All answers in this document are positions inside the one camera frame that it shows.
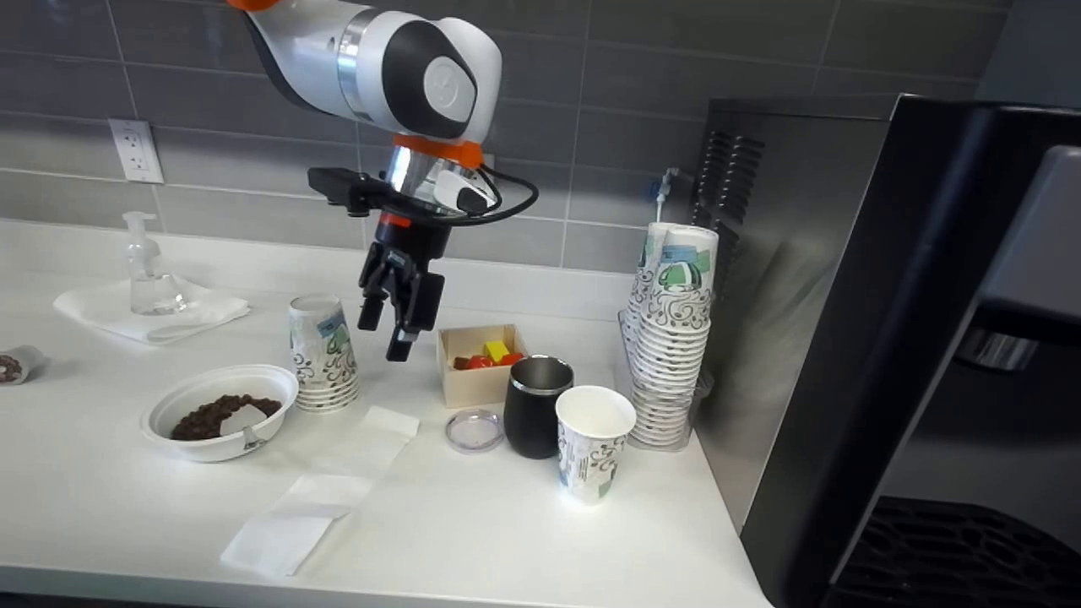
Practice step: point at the red block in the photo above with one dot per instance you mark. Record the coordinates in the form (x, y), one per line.
(492, 364)

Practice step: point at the clear glass pump bottle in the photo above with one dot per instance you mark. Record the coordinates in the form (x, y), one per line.
(150, 281)

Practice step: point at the stack of patterned paper cups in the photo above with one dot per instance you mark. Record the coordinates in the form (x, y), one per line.
(660, 395)
(679, 256)

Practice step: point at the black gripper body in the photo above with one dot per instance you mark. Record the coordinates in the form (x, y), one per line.
(406, 265)

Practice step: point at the inverted patterned paper cup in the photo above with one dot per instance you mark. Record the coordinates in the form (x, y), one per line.
(320, 357)

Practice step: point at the small dark round container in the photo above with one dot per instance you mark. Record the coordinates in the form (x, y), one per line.
(18, 365)

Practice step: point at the black beverage dispenser machine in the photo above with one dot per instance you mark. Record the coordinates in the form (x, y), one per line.
(956, 281)

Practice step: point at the white paper sheet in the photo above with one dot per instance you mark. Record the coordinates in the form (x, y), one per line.
(324, 493)

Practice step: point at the stainless steel appliance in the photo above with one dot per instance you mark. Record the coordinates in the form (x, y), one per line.
(778, 281)

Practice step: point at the white bowl with brown food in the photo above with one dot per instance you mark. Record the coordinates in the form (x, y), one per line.
(180, 400)

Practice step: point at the upright patterned paper cup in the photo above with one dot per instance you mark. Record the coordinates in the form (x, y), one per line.
(593, 451)

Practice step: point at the yellow block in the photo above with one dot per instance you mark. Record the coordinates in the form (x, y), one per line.
(495, 347)

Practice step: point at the clear glass dish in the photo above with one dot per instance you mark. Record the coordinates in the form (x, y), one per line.
(102, 317)

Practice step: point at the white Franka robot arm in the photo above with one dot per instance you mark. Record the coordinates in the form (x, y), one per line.
(373, 57)

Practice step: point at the clear round lid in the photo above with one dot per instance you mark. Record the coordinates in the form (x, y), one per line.
(474, 432)

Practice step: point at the white wall outlet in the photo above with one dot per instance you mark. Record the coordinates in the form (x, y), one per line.
(137, 154)

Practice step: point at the black metal tumbler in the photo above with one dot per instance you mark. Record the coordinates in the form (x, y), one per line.
(536, 424)

